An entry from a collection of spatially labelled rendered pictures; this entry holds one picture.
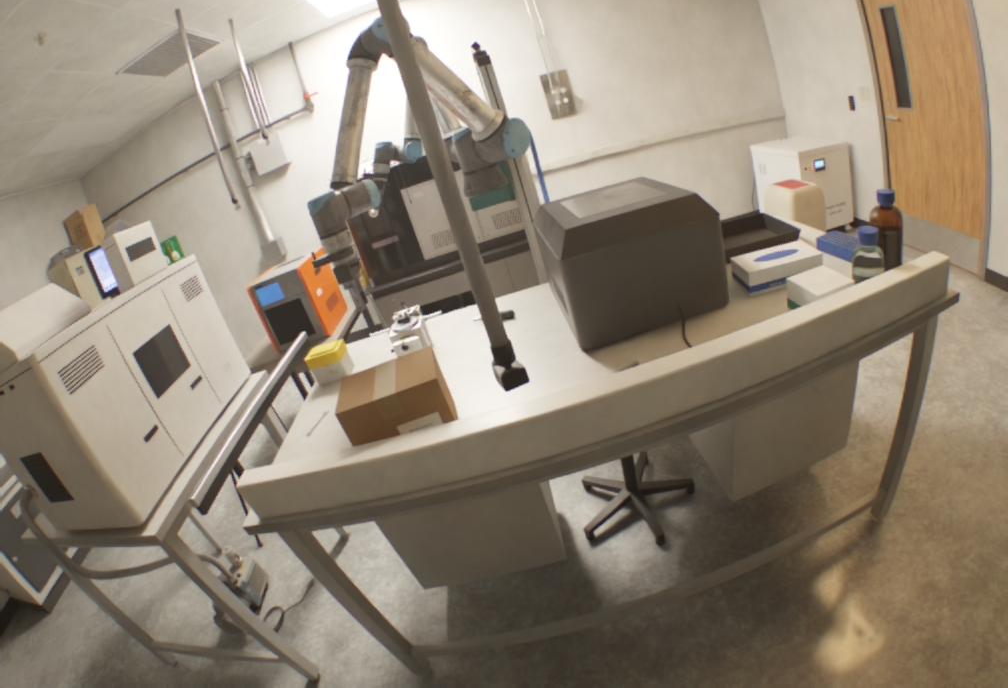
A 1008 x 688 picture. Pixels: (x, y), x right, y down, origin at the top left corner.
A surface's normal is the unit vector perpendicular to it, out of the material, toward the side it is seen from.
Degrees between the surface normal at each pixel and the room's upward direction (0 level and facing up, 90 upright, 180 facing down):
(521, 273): 90
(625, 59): 90
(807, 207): 86
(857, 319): 90
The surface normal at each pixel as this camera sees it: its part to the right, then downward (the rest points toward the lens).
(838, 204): 0.07, 0.37
